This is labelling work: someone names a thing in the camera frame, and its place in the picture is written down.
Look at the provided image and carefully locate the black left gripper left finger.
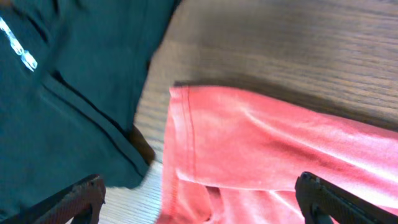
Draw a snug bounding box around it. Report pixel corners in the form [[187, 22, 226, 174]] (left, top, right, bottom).
[[1, 174, 106, 224]]

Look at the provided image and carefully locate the red printed t-shirt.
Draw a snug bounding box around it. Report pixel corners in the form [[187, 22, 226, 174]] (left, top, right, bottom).
[[157, 86, 397, 223]]

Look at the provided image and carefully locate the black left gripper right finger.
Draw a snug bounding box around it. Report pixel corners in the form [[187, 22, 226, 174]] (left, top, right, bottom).
[[295, 172, 397, 224]]

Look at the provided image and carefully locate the black garment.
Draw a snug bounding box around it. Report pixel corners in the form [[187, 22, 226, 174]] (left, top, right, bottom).
[[1, 0, 178, 220]]

